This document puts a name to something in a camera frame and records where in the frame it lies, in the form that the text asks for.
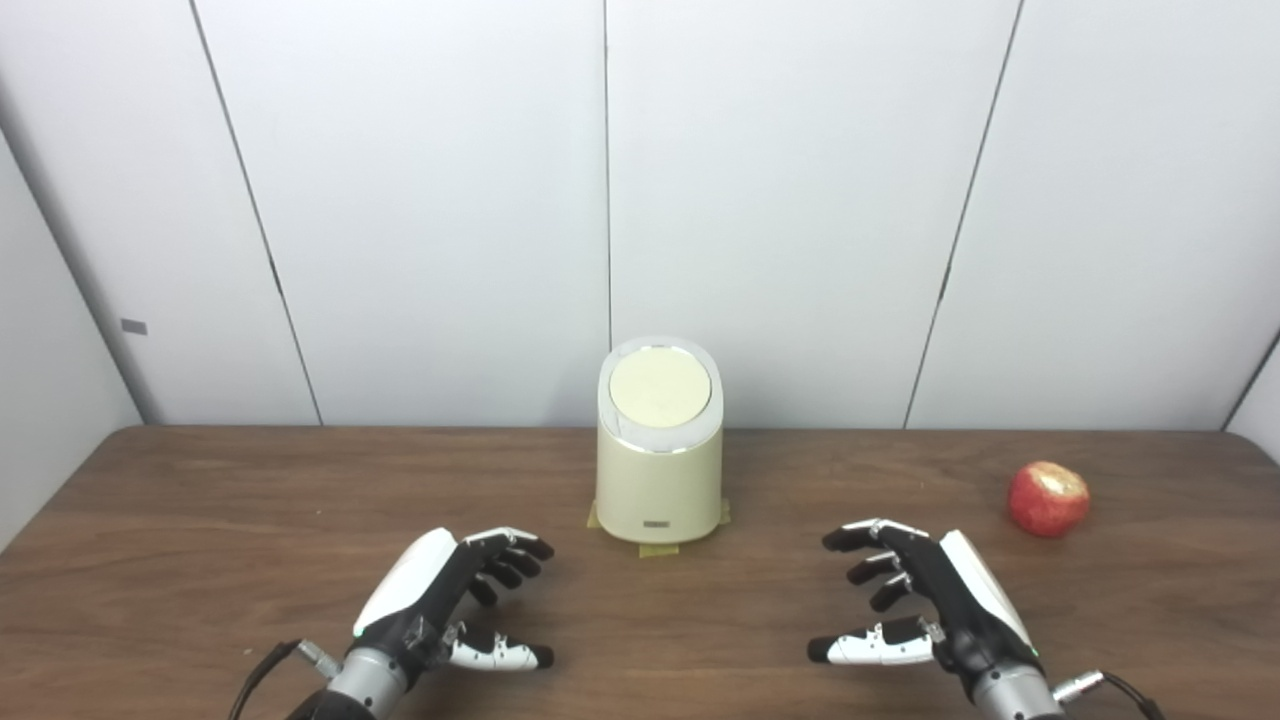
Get cream round bin lid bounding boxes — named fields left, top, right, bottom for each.
left=609, top=345, right=713, bottom=424

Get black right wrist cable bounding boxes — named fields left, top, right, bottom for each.
left=1050, top=670, right=1167, bottom=720

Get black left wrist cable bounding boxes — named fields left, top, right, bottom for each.
left=228, top=640, right=343, bottom=720

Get red apple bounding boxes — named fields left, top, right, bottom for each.
left=1007, top=461, right=1092, bottom=539

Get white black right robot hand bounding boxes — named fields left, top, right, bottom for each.
left=808, top=518, right=1041, bottom=697

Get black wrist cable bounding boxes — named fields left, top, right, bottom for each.
left=1050, top=670, right=1167, bottom=720
left=228, top=640, right=343, bottom=720

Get cream-colored round bin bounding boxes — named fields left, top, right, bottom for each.
left=595, top=337, right=725, bottom=546

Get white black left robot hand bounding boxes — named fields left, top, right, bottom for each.
left=352, top=527, right=556, bottom=687

